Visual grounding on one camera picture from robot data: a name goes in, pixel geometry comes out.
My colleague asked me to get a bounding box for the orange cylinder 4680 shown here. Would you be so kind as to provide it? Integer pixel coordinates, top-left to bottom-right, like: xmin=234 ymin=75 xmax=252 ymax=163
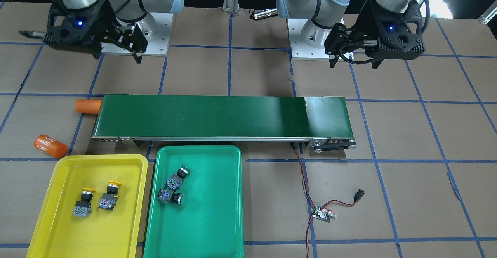
xmin=33 ymin=134 xmax=69 ymax=159

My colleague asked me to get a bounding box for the plain orange cylinder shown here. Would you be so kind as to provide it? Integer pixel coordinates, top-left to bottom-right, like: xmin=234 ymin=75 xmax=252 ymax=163
xmin=75 ymin=99 xmax=103 ymax=114

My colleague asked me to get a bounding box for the green push button switch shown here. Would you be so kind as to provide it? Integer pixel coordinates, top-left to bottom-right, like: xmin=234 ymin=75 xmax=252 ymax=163
xmin=165 ymin=164 xmax=191 ymax=191

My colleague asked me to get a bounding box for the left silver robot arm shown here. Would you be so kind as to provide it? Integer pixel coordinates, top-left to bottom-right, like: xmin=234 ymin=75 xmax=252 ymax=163
xmin=276 ymin=0 xmax=430 ymax=69

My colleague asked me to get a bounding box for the green conveyor belt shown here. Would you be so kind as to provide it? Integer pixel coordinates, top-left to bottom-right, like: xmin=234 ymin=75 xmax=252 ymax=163
xmin=92 ymin=94 xmax=356 ymax=152

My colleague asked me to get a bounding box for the red black power wire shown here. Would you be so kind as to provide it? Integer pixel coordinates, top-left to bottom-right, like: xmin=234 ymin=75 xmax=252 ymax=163
xmin=290 ymin=142 xmax=358 ymax=258

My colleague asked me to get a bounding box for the yellow plastic tray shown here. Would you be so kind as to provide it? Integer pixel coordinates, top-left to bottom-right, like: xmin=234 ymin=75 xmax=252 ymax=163
xmin=27 ymin=154 xmax=148 ymax=258

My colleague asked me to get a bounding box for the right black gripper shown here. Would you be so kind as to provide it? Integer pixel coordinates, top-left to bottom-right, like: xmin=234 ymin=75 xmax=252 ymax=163
xmin=19 ymin=0 xmax=148 ymax=64

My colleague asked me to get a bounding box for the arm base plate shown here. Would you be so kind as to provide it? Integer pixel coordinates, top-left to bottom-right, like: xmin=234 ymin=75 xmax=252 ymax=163
xmin=122 ymin=13 xmax=175 ymax=56
xmin=287 ymin=18 xmax=331 ymax=61

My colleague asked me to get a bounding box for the small motor controller board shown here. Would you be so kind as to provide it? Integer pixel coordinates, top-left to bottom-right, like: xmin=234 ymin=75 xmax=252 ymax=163
xmin=312 ymin=205 xmax=337 ymax=223

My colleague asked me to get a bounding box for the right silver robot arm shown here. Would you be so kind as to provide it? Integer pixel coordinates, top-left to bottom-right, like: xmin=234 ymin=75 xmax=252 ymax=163
xmin=20 ymin=0 xmax=184 ymax=64

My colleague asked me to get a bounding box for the green plastic tray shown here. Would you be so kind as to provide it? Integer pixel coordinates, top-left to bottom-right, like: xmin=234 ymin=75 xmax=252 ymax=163
xmin=143 ymin=145 xmax=244 ymax=258

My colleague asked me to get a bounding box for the yellow push button switch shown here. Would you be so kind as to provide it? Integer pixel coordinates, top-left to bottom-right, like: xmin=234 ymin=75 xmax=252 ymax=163
xmin=73 ymin=187 xmax=96 ymax=218

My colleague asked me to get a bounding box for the black barrel plug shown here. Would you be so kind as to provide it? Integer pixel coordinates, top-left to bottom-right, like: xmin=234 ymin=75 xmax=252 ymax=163
xmin=353 ymin=189 xmax=365 ymax=203

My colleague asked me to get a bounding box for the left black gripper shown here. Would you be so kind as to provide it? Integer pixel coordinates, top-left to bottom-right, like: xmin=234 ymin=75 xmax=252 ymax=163
xmin=325 ymin=0 xmax=425 ymax=69

